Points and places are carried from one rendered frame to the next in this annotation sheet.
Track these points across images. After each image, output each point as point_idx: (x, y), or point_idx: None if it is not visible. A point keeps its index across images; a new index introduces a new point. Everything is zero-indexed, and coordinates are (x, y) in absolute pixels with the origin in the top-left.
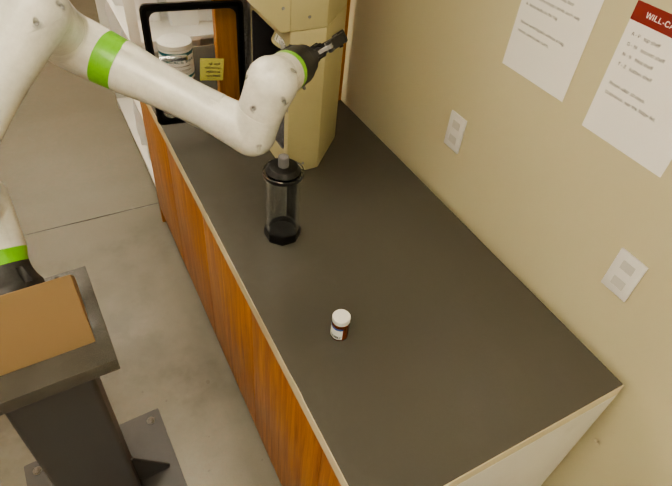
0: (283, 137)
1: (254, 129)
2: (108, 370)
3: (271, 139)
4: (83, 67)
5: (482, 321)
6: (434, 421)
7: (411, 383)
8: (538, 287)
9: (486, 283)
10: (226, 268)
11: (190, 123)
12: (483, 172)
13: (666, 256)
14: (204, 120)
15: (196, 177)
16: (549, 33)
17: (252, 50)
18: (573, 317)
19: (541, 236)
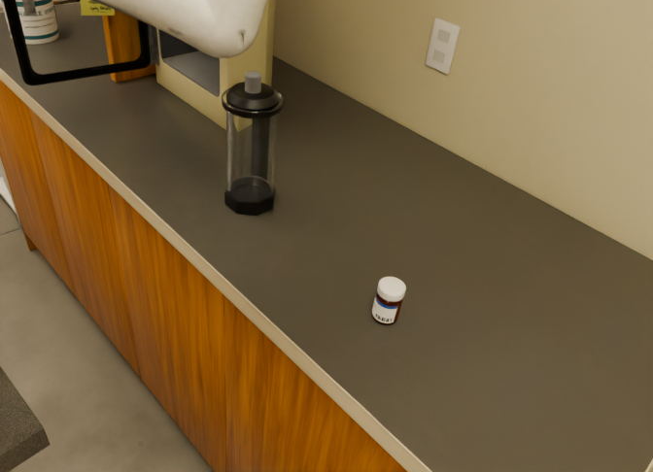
0: (213, 84)
1: (235, 0)
2: (29, 453)
3: (257, 22)
4: None
5: (550, 265)
6: (567, 407)
7: (510, 361)
8: (587, 217)
9: (530, 221)
10: (166, 269)
11: (119, 7)
12: (490, 88)
13: None
14: None
15: (100, 148)
16: None
17: None
18: (645, 242)
19: (588, 149)
